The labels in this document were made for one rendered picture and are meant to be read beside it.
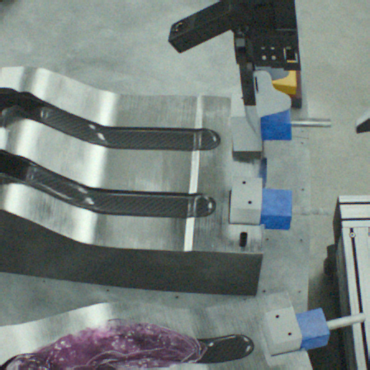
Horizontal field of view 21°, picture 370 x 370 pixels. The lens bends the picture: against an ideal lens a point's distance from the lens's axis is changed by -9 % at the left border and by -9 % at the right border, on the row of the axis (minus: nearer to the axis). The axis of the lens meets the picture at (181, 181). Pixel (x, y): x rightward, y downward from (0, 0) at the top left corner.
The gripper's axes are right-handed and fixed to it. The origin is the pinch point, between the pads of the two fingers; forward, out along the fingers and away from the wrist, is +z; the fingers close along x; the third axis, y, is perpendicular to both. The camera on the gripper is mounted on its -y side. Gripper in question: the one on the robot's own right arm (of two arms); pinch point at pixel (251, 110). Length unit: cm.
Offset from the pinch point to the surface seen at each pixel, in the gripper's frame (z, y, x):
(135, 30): 7.2, -19.6, 33.8
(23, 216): 0.9, -26.7, -17.9
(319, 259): 89, 9, 64
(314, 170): 85, 8, 91
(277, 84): 8.9, 3.1, 18.7
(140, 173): 4.9, -13.8, -5.6
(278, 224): 7.9, 3.2, -12.4
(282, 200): 6.0, 3.6, -10.2
